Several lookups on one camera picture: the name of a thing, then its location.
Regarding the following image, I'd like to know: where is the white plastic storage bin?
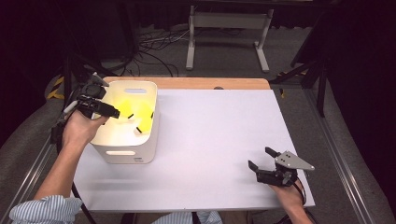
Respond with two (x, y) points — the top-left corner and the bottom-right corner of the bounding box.
(90, 79), (162, 165)

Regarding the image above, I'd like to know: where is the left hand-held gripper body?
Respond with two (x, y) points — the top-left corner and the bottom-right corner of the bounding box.
(74, 72), (110, 120)

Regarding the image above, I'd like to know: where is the aluminium frame rail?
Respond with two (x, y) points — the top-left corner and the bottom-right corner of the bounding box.
(303, 88), (376, 224)
(0, 133), (54, 223)

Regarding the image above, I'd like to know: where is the tangle of black floor cables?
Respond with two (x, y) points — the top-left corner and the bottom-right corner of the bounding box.
(136, 27), (191, 77)

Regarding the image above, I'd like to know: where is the person's left hand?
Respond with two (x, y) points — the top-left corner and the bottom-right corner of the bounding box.
(61, 108), (108, 150)

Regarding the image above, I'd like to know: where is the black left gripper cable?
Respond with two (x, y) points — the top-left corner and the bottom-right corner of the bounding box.
(50, 119), (96, 224)

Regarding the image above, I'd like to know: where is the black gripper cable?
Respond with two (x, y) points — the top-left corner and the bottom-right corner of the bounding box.
(293, 176), (309, 206)
(50, 119), (96, 224)

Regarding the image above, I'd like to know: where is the yellow black hazard tape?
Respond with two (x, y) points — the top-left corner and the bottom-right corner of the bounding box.
(46, 76), (68, 101)

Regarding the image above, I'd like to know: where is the striped shirt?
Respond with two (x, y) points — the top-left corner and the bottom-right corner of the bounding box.
(8, 194), (223, 224)

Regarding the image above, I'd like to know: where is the white metal stand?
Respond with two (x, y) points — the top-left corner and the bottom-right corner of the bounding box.
(185, 5), (275, 74)

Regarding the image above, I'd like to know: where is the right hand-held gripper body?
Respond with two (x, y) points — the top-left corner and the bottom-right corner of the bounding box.
(255, 149), (316, 188)

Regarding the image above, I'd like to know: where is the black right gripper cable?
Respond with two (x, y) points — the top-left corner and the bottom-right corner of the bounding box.
(293, 176), (309, 206)

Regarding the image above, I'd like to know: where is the light grey gripper cable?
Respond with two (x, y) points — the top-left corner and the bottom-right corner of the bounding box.
(62, 99), (80, 117)

